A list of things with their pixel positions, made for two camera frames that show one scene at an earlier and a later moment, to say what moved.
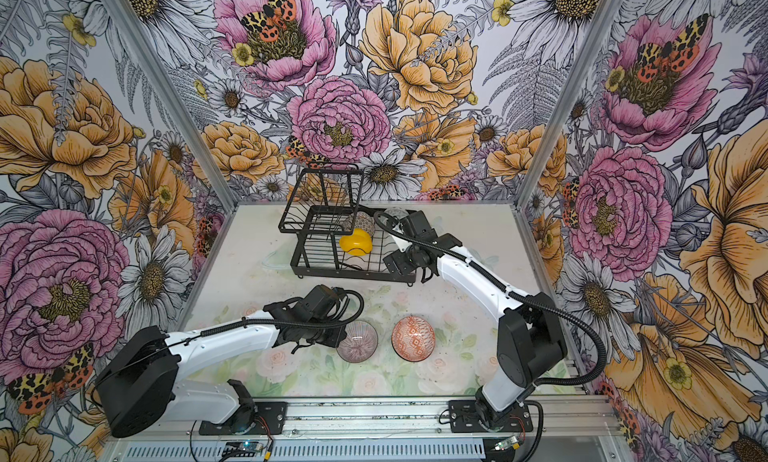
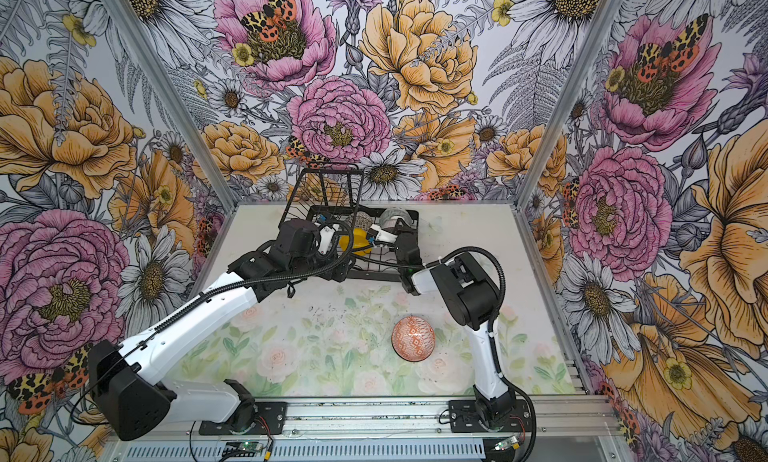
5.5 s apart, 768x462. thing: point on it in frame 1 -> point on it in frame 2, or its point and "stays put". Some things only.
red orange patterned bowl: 413,338 stays put
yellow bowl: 359,243 stays put
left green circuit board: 242,449 stays put
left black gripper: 336,336 -> 341,270
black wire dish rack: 338,237 stays put
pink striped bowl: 360,343 -> 390,224
